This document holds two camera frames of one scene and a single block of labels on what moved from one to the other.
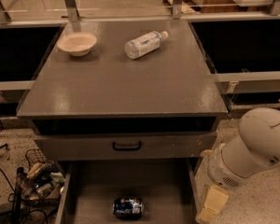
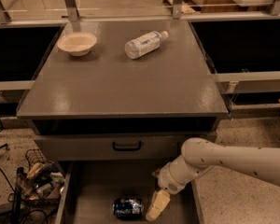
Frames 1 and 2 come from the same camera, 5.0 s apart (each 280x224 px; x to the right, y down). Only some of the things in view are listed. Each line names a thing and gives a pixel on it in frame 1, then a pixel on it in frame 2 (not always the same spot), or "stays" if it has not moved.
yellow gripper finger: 207,153 -> 157,173
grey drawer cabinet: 130,110 stays
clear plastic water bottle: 144,44 stays
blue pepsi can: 128,207 stays
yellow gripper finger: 216,199 -> 158,205
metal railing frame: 279,11 stays
